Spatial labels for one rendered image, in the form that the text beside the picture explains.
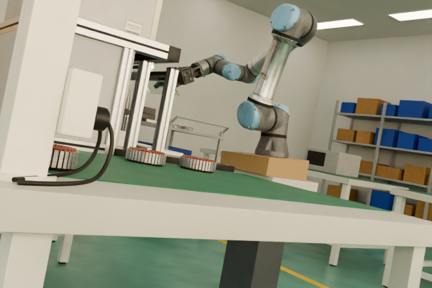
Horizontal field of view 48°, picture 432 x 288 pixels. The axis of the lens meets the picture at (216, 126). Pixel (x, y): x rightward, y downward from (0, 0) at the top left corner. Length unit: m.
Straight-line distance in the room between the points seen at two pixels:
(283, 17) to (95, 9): 0.77
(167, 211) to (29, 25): 0.30
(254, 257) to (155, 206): 1.46
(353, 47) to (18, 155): 9.49
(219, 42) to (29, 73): 7.94
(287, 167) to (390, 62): 7.45
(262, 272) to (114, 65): 1.13
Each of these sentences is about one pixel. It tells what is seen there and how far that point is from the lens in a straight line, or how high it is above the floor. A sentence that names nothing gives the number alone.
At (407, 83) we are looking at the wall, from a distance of 9.10.
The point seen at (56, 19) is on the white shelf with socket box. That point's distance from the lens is 0.68.
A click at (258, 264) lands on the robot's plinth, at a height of 0.37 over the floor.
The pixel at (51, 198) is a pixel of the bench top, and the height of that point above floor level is 0.74.
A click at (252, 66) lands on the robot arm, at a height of 1.22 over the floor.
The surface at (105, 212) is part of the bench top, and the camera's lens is 0.65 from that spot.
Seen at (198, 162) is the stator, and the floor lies 0.77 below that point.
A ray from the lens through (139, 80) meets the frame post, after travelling 1.52.
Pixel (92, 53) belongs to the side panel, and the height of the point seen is 1.03.
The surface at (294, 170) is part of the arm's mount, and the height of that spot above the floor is 0.79.
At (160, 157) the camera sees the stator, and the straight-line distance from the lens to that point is 1.33.
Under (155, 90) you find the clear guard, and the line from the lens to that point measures 2.16.
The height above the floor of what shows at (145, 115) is 0.89.
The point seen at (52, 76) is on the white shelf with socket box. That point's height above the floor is 0.89.
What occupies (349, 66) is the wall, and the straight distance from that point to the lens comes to 9.93.
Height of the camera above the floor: 0.84
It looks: 2 degrees up
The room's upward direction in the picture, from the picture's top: 10 degrees clockwise
